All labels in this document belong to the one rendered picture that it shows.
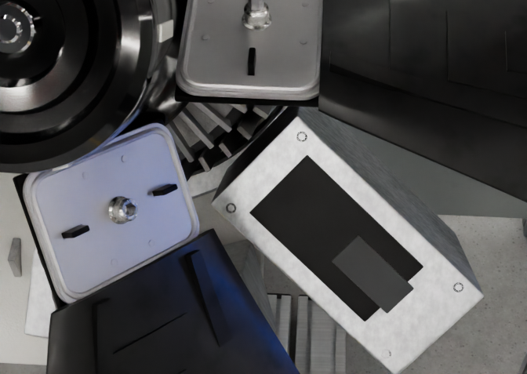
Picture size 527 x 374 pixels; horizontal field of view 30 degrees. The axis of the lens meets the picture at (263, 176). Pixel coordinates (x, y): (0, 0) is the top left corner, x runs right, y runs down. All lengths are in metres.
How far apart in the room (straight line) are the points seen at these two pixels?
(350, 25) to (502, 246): 1.41
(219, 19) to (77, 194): 0.10
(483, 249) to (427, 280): 1.25
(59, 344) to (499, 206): 1.38
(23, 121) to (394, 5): 0.17
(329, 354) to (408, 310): 1.02
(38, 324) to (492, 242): 1.29
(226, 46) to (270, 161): 0.12
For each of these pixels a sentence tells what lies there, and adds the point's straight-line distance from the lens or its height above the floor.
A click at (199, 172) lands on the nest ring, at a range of 0.65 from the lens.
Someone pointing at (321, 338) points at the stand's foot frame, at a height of 0.08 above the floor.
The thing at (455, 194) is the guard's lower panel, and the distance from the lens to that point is 1.74.
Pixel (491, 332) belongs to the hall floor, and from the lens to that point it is 1.74.
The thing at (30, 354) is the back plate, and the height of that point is 0.84.
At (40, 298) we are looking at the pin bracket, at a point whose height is 0.96.
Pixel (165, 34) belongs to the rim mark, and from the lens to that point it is 0.41.
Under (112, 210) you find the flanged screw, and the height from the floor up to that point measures 1.12.
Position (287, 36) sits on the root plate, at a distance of 0.45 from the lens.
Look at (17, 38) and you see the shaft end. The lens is 0.41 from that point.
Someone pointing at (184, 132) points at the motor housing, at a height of 1.06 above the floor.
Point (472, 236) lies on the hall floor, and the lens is 1.84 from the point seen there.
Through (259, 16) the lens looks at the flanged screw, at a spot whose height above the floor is 1.19.
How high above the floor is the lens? 1.50
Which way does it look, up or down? 53 degrees down
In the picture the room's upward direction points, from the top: 2 degrees counter-clockwise
